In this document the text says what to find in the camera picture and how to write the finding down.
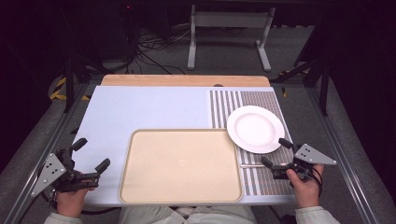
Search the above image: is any person's left hand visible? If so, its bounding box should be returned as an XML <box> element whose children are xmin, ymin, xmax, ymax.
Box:
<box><xmin>55</xmin><ymin>186</ymin><xmax>97</xmax><ymax>219</ymax></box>

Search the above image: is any black stand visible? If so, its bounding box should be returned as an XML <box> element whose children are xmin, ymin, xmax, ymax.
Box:
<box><xmin>63</xmin><ymin>54</ymin><xmax>106</xmax><ymax>114</ymax></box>
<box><xmin>270</xmin><ymin>57</ymin><xmax>332</xmax><ymax>117</ymax></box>

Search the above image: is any person's right hand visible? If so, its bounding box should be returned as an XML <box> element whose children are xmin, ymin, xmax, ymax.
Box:
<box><xmin>286</xmin><ymin>164</ymin><xmax>325</xmax><ymax>210</ymax></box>

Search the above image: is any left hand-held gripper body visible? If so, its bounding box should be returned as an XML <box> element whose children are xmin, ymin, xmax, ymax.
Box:
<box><xmin>30</xmin><ymin>147</ymin><xmax>101</xmax><ymax>197</ymax></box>

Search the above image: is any grey striped placemat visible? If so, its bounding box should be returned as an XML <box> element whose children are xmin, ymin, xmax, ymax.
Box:
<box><xmin>208</xmin><ymin>90</ymin><xmax>296</xmax><ymax>197</ymax></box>

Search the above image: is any bundle of black floor cables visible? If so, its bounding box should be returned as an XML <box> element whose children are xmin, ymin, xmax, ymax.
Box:
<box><xmin>124</xmin><ymin>26</ymin><xmax>191</xmax><ymax>76</ymax></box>

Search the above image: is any wooden board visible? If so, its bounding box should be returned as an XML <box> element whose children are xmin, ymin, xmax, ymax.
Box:
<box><xmin>100</xmin><ymin>74</ymin><xmax>272</xmax><ymax>88</ymax></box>

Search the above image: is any black computer case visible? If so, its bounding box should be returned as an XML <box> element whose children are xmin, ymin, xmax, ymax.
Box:
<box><xmin>101</xmin><ymin>2</ymin><xmax>139</xmax><ymax>62</ymax></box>

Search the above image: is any white round plate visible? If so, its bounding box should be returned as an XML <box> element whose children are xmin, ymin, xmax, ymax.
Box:
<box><xmin>226</xmin><ymin>105</ymin><xmax>286</xmax><ymax>155</ymax></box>

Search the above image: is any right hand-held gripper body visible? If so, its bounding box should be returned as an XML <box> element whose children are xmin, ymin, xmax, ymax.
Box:
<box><xmin>270</xmin><ymin>143</ymin><xmax>338</xmax><ymax>182</ymax></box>

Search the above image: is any aluminium frame rail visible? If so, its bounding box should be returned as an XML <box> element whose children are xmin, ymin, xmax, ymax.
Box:
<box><xmin>2</xmin><ymin>83</ymin><xmax>92</xmax><ymax>224</ymax></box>
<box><xmin>305</xmin><ymin>86</ymin><xmax>381</xmax><ymax>224</ymax></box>

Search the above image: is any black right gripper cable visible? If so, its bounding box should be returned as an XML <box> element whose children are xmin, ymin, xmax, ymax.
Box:
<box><xmin>310</xmin><ymin>167</ymin><xmax>325</xmax><ymax>198</ymax></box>

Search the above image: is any person's lap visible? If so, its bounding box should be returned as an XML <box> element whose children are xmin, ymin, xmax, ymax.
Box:
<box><xmin>117</xmin><ymin>204</ymin><xmax>259</xmax><ymax>224</ymax></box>

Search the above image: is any grey metal stand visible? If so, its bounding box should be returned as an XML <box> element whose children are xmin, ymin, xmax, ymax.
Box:
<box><xmin>187</xmin><ymin>4</ymin><xmax>277</xmax><ymax>73</ymax></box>

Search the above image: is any beige plastic tray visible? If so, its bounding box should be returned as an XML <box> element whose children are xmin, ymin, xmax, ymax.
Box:
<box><xmin>119</xmin><ymin>128</ymin><xmax>244</xmax><ymax>205</ymax></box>

